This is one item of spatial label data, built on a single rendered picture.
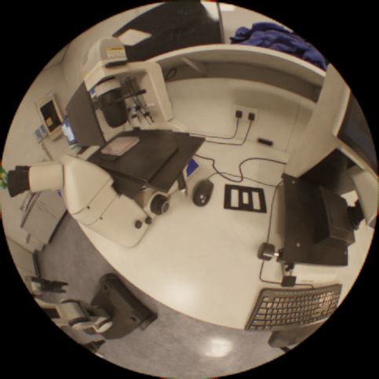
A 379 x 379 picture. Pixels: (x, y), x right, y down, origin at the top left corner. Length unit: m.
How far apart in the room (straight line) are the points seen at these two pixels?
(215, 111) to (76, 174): 0.73
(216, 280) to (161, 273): 0.15
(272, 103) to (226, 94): 0.26
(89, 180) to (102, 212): 0.07
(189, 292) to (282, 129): 0.84
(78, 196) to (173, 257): 0.28
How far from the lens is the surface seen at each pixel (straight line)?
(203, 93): 0.78
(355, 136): 0.32
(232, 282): 0.36
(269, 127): 0.78
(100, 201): 0.25
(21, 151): 2.98
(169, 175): 0.23
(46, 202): 2.47
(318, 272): 0.47
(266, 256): 0.27
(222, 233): 0.37
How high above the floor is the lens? 1.10
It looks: 50 degrees down
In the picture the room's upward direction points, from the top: 9 degrees counter-clockwise
